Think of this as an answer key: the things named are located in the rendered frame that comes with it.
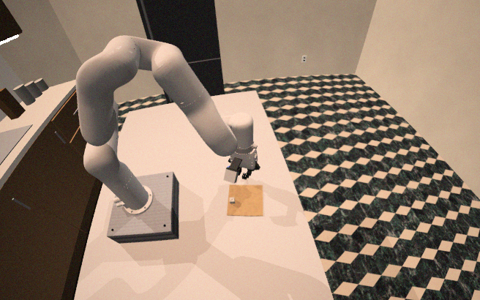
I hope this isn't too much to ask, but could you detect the tan mat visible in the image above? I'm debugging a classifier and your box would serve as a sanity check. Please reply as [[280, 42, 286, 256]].
[[227, 184, 263, 216]]

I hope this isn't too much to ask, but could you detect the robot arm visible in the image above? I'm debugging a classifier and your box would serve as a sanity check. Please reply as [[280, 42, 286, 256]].
[[75, 35, 258, 215]]

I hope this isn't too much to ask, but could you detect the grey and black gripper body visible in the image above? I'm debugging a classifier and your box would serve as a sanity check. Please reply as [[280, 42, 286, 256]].
[[230, 149, 258, 170]]

